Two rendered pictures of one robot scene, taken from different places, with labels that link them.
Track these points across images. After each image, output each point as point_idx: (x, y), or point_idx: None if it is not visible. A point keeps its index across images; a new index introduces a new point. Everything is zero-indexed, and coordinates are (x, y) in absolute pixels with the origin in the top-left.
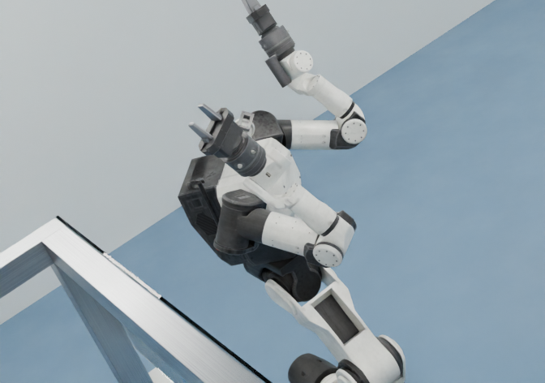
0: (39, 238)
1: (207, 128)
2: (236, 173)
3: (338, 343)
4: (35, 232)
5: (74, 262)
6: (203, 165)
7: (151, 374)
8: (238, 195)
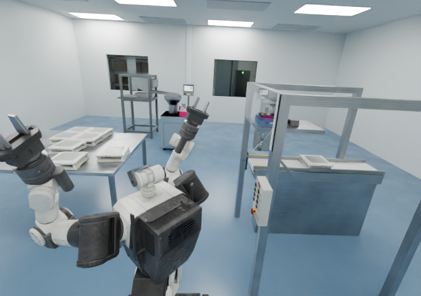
0: (289, 93)
1: (199, 111)
2: (164, 192)
3: None
4: (290, 94)
5: (277, 90)
6: (163, 218)
7: (267, 189)
8: (184, 175)
